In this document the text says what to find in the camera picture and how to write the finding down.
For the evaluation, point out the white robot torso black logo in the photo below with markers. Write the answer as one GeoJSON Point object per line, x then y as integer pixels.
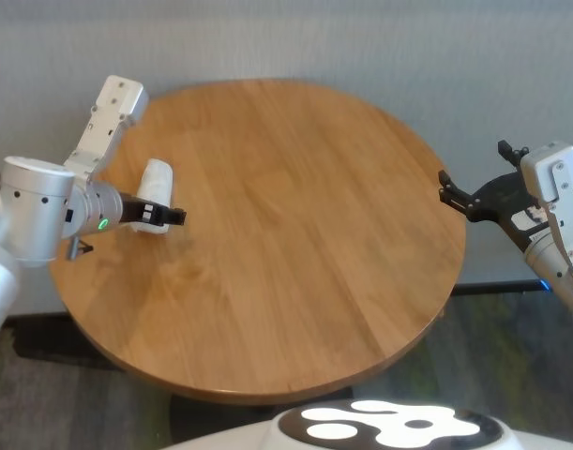
{"type": "Point", "coordinates": [384, 422]}

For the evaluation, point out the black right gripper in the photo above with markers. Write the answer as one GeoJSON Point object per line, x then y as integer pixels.
{"type": "Point", "coordinates": [502, 201]}

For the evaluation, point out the white plastic-wrapped sandbag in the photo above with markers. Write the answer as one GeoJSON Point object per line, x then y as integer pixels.
{"type": "Point", "coordinates": [157, 180]}

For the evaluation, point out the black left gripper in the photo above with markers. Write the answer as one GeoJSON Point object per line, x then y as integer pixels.
{"type": "Point", "coordinates": [133, 210]}

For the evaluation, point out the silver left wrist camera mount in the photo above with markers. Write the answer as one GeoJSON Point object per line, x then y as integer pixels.
{"type": "Point", "coordinates": [117, 100]}

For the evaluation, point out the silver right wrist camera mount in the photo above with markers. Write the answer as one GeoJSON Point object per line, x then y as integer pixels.
{"type": "Point", "coordinates": [553, 164]}

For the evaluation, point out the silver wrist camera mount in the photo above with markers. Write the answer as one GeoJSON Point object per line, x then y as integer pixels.
{"type": "Point", "coordinates": [117, 100]}
{"type": "Point", "coordinates": [553, 164]}

